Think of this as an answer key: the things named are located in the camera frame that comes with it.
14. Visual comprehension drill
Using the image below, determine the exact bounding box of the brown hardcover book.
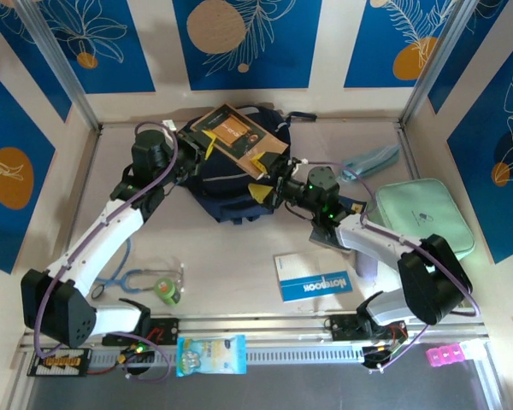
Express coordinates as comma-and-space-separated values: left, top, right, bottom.
195, 102, 291, 179

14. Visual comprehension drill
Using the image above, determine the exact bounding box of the navy blue backpack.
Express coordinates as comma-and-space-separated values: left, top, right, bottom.
177, 105, 317, 226

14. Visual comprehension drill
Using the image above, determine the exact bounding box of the light blue pencil pouch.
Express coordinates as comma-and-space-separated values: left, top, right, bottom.
339, 143, 402, 183

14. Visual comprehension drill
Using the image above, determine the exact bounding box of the lilac glasses case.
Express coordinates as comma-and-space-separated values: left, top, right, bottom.
354, 251, 380, 278

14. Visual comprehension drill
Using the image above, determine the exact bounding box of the blue white notebook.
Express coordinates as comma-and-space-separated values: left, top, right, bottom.
273, 251, 354, 303

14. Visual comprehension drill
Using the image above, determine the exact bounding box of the mint green zip case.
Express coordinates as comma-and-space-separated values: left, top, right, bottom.
365, 178, 475, 261

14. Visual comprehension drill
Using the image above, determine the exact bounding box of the green tape roll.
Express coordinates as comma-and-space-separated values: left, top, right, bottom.
153, 276, 183, 305

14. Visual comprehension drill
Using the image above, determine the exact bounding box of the blue stethoscope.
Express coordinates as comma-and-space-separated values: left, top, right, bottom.
91, 237, 186, 301

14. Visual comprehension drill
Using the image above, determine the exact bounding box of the blue snack packet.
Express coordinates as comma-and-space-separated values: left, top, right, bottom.
175, 334, 248, 378

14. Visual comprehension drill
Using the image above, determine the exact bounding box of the yellow power connector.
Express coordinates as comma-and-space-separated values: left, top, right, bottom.
118, 341, 155, 364

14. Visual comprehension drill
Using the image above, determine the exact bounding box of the pink clear pill organizer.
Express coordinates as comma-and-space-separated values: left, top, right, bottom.
426, 343, 487, 369

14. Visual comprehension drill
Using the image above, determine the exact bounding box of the black power distribution board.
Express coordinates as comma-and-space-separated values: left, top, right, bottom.
27, 348, 93, 379

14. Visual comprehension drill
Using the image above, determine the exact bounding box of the blue floral wall poster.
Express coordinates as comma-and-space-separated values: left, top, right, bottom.
0, 61, 56, 274
344, 0, 469, 90
40, 0, 156, 94
447, 29, 513, 265
172, 0, 322, 91
427, 0, 513, 115
0, 0, 73, 124

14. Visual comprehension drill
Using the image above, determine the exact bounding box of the aluminium frame post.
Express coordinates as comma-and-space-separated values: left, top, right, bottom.
399, 0, 485, 126
15, 0, 103, 132

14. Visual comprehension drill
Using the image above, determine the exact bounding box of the aluminium mounting rail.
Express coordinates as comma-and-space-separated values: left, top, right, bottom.
19, 315, 491, 355

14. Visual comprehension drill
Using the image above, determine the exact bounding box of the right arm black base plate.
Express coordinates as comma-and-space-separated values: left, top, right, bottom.
324, 313, 410, 343

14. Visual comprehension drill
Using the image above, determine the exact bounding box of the grey slotted cable duct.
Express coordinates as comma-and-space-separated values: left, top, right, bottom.
89, 344, 367, 369

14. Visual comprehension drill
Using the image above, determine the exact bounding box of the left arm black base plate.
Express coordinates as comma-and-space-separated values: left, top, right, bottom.
102, 318, 180, 346

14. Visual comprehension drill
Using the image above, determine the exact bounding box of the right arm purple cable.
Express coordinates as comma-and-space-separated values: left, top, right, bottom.
303, 160, 482, 375

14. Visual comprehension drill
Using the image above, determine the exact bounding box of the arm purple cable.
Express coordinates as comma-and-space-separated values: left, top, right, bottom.
32, 121, 180, 384
303, 160, 482, 375

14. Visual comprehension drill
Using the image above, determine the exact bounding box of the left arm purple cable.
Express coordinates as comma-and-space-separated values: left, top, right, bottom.
32, 121, 180, 384

